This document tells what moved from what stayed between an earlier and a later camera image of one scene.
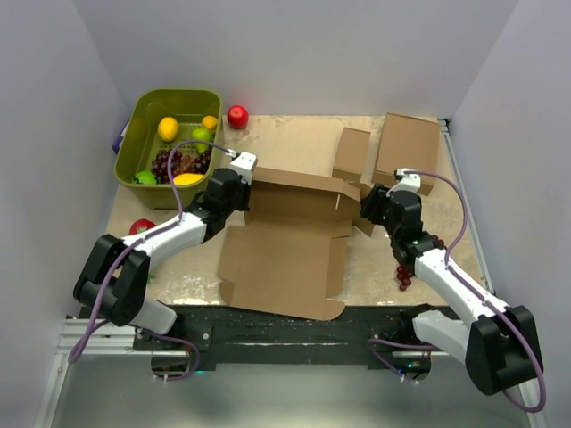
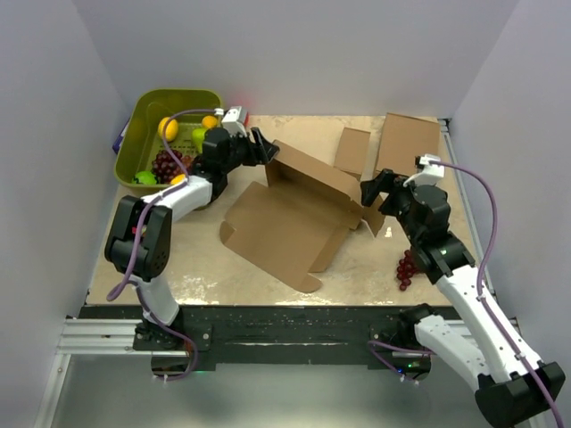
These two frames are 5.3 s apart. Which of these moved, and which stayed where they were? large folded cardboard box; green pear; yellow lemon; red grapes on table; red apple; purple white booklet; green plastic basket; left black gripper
Moved: left black gripper; red apple
Stayed: yellow lemon; large folded cardboard box; purple white booklet; green pear; red grapes on table; green plastic basket
